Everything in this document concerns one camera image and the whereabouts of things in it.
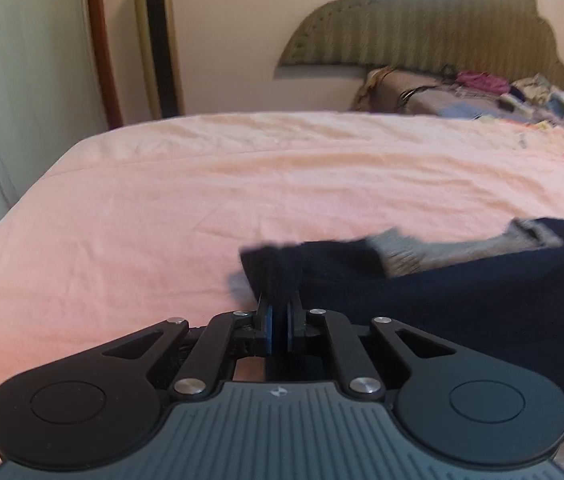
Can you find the pile of colourful clothes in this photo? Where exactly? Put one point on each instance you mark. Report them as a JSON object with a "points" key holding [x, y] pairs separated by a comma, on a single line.
{"points": [[412, 92]]}

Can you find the gold tower air conditioner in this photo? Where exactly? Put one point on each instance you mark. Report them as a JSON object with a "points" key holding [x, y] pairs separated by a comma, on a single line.
{"points": [[158, 35]]}

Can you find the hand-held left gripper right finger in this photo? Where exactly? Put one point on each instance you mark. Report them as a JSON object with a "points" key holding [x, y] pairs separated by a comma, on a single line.
{"points": [[292, 327]]}

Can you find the bed with pink sheet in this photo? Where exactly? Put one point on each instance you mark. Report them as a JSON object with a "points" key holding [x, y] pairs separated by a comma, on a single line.
{"points": [[162, 200]]}

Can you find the magenta garment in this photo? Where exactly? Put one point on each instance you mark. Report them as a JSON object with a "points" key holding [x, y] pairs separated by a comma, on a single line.
{"points": [[482, 81]]}

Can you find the olive padded headboard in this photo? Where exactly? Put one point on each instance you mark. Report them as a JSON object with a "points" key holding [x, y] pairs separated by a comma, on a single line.
{"points": [[412, 25]]}

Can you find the brown wooden door frame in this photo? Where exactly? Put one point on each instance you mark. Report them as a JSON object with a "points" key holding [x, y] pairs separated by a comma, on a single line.
{"points": [[104, 45]]}

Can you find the navy garment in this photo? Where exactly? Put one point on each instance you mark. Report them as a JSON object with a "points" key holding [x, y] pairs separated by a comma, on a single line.
{"points": [[462, 310]]}

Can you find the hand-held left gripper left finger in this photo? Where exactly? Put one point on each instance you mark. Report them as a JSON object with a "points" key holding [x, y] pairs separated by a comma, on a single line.
{"points": [[267, 327]]}

